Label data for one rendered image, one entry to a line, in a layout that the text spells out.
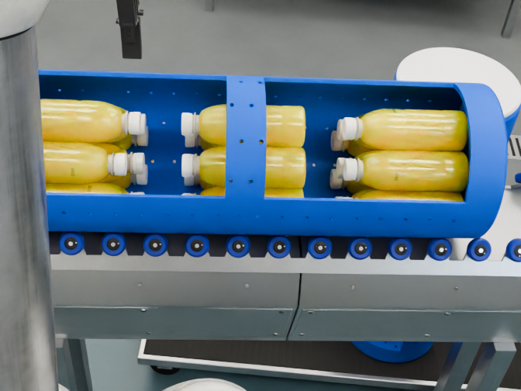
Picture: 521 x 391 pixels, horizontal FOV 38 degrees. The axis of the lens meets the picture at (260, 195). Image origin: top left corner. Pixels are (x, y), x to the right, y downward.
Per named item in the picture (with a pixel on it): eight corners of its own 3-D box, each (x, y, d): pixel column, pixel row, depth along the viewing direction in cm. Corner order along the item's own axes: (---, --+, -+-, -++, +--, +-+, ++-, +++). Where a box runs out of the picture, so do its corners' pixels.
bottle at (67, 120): (18, 144, 133) (132, 147, 134) (8, 134, 126) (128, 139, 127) (21, 103, 134) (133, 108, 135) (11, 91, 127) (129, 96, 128)
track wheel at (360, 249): (347, 238, 139) (345, 237, 141) (350, 262, 140) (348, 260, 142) (371, 234, 140) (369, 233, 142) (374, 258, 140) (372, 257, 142)
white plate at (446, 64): (418, 34, 182) (416, 39, 183) (380, 94, 163) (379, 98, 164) (533, 68, 174) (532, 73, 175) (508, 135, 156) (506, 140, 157)
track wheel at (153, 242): (140, 234, 137) (141, 233, 139) (144, 259, 137) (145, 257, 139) (165, 231, 137) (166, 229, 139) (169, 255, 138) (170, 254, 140)
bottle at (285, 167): (301, 154, 138) (191, 152, 136) (306, 141, 131) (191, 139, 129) (301, 193, 136) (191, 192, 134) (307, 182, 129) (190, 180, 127)
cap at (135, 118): (130, 136, 133) (140, 136, 133) (128, 131, 129) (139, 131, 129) (131, 115, 134) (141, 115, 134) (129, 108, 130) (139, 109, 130)
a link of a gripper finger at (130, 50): (139, 18, 118) (139, 21, 117) (142, 57, 122) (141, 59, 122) (119, 17, 117) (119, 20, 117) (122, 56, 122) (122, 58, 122)
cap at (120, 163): (116, 149, 132) (126, 149, 132) (117, 169, 134) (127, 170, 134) (113, 158, 128) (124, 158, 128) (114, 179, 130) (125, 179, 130)
